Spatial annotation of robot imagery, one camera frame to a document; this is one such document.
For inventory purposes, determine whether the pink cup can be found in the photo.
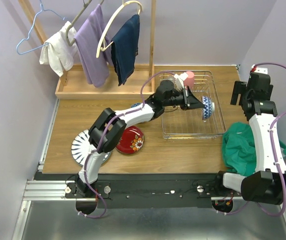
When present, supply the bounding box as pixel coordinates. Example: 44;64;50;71
184;71;195;90

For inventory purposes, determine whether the blue white patterned bowl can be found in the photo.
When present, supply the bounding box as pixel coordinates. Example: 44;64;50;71
202;96;215;120

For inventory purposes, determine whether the red floral plate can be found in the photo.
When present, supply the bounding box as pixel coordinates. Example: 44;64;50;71
116;126;145;155

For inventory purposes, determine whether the clear drinking glass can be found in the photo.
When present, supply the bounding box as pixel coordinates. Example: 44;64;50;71
166;76;176;86

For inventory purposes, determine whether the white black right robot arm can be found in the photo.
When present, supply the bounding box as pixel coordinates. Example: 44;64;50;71
213;72;286;205

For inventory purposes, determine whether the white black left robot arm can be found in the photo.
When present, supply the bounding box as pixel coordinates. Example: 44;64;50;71
75;79;206;198

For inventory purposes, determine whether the wooden clothes rack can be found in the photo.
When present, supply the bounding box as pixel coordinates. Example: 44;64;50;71
17;0;156;101

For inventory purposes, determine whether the green cloth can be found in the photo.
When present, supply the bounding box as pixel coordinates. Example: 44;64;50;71
221;122;286;177

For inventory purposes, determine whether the navy blue cloth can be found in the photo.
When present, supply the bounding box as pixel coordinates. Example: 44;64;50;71
111;14;140;86

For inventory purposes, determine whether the cream wooden hanger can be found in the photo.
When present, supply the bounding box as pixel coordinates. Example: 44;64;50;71
95;0;144;59

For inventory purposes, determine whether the purple cloth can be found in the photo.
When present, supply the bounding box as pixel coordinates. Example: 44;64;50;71
75;4;113;88

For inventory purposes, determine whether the white blue striped plate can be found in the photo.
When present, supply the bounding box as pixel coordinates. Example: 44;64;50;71
70;129;111;168

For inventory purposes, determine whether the white cloth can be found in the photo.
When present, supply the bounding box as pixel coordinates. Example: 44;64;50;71
39;21;77;77

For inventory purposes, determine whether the grey hanger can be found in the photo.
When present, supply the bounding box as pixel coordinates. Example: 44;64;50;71
65;0;92;47

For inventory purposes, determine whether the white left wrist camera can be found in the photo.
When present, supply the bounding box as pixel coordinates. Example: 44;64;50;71
174;72;188;91

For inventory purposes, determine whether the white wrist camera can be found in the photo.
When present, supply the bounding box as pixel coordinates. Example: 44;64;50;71
250;65;268;75
174;72;188;91

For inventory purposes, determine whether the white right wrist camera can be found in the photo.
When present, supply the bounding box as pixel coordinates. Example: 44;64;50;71
250;65;268;75

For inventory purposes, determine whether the metal wire dish rack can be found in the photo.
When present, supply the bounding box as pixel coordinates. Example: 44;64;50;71
161;70;226;140

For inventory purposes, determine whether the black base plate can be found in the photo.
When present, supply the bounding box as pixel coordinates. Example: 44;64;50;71
65;173;243;210

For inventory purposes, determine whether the blue wire hanger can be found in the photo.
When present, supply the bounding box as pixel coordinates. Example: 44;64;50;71
16;0;65;55

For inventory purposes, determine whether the aluminium rail frame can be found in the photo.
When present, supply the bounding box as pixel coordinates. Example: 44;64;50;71
13;97;286;240

